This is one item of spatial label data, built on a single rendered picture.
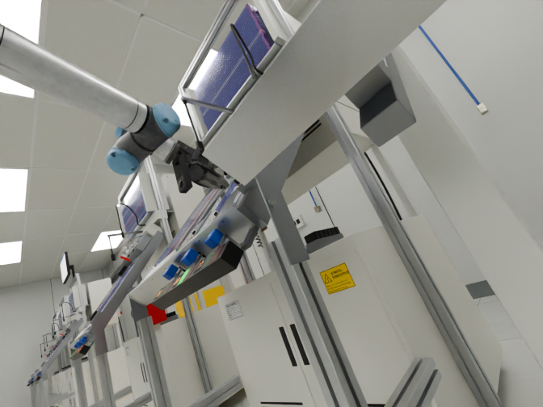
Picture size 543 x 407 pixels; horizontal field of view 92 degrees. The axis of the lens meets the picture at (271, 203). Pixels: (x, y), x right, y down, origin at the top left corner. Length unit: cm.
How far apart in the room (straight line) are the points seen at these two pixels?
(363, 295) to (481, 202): 41
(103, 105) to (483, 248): 68
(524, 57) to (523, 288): 207
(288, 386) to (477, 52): 226
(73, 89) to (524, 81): 228
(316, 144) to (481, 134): 140
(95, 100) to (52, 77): 7
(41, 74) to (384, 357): 89
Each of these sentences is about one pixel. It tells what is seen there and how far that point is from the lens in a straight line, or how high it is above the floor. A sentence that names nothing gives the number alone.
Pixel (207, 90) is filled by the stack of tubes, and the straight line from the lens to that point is 147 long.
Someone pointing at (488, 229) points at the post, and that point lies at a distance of 41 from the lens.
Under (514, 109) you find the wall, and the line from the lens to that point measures 232.
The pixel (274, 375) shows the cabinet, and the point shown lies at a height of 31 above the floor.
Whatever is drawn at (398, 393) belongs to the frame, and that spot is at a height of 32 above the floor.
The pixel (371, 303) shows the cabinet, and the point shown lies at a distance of 73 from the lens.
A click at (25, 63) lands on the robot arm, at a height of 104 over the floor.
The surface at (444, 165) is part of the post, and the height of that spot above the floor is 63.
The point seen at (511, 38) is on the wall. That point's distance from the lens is 245.
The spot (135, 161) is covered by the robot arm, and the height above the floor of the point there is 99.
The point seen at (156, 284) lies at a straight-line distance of 88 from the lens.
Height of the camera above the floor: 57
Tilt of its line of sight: 17 degrees up
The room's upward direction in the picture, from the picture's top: 22 degrees counter-clockwise
